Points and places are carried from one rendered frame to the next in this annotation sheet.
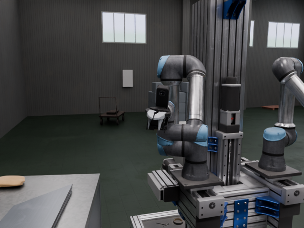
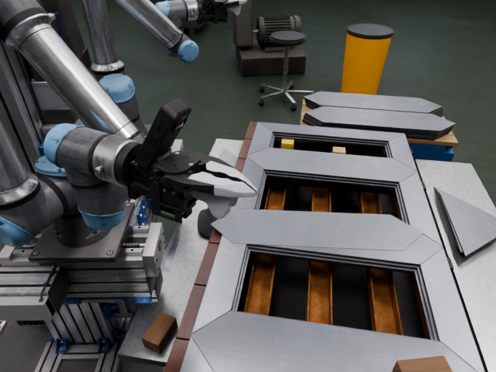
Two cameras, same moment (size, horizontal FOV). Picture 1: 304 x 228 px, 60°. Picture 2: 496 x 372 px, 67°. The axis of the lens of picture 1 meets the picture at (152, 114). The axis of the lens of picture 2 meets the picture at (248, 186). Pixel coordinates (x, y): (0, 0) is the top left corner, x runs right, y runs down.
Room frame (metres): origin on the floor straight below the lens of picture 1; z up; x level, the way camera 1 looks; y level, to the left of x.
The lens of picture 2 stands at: (0.74, 0.38, 1.76)
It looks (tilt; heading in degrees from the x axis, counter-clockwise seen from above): 37 degrees down; 284
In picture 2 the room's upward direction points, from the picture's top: straight up
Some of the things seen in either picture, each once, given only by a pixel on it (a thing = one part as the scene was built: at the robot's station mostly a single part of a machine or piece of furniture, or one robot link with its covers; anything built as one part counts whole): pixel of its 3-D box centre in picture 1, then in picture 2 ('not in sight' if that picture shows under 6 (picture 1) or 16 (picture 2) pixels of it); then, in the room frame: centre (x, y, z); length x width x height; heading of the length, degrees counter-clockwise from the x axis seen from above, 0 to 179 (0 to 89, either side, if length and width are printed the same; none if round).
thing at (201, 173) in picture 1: (195, 167); (80, 214); (1.37, -0.24, 1.09); 0.15 x 0.15 x 0.10
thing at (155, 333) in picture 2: not in sight; (160, 332); (1.17, -0.17, 0.71); 0.10 x 0.06 x 0.05; 81
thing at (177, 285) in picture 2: not in sight; (204, 218); (1.23, -0.74, 0.67); 1.30 x 0.20 x 0.03; 95
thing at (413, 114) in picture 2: not in sight; (373, 114); (0.54, -1.63, 0.82); 0.80 x 0.40 x 0.06; 5
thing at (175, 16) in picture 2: not in sight; (170, 12); (1.39, -0.99, 1.43); 0.11 x 0.08 x 0.09; 41
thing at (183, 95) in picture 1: (173, 103); not in sight; (7.96, -0.66, 0.66); 1.39 x 0.89 x 1.32; 105
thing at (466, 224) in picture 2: not in sight; (472, 220); (0.16, -0.88, 0.77); 0.45 x 0.20 x 0.04; 95
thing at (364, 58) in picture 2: not in sight; (363, 64); (0.54, -3.78, 0.36); 0.46 x 0.46 x 0.73
